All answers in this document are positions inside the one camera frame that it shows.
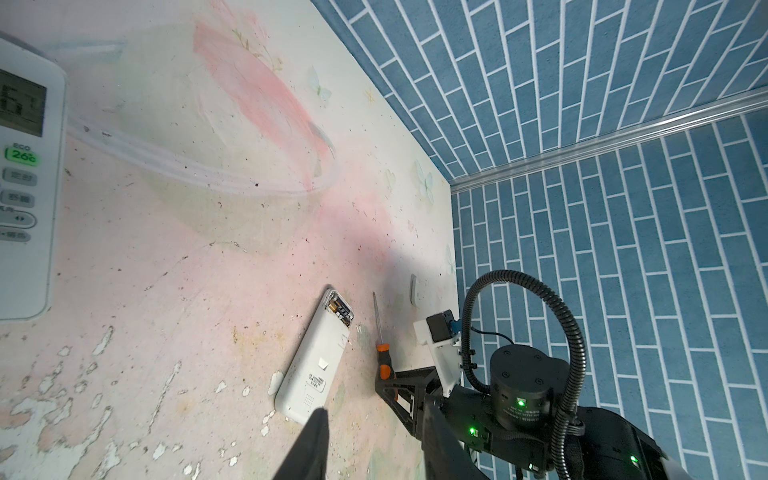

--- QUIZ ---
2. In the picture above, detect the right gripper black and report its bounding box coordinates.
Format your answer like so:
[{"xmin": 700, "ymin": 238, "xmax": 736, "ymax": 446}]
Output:
[{"xmin": 375, "ymin": 345, "xmax": 570, "ymax": 478}]

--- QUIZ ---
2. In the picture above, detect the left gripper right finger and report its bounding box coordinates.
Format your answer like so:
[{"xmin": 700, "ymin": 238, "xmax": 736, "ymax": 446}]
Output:
[{"xmin": 421, "ymin": 404, "xmax": 480, "ymax": 480}]

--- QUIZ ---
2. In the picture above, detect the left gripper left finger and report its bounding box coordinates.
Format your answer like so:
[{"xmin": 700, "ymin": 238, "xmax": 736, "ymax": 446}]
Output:
[{"xmin": 273, "ymin": 408, "xmax": 329, "ymax": 480}]

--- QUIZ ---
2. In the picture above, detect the orange black screwdriver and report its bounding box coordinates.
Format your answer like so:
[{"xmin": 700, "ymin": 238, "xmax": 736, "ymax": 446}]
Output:
[{"xmin": 372, "ymin": 292, "xmax": 393, "ymax": 380}]

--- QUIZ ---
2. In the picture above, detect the grey white remote control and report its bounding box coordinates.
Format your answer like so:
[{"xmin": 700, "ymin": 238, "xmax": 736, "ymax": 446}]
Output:
[{"xmin": 275, "ymin": 287, "xmax": 355, "ymax": 425}]

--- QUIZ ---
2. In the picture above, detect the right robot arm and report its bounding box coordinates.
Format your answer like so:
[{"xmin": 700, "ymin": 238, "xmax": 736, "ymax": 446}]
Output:
[{"xmin": 375, "ymin": 344, "xmax": 689, "ymax": 479}]

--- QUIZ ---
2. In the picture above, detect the white remote with display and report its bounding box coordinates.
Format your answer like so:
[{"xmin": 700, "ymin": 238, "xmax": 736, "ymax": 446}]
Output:
[{"xmin": 1, "ymin": 35, "xmax": 67, "ymax": 322}]

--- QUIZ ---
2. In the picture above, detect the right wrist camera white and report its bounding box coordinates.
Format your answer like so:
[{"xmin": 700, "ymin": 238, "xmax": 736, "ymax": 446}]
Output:
[{"xmin": 414, "ymin": 310, "xmax": 463, "ymax": 397}]

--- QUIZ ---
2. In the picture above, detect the black corrugated cable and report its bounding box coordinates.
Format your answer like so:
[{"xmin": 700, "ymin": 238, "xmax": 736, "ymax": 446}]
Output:
[{"xmin": 460, "ymin": 269, "xmax": 588, "ymax": 480}]

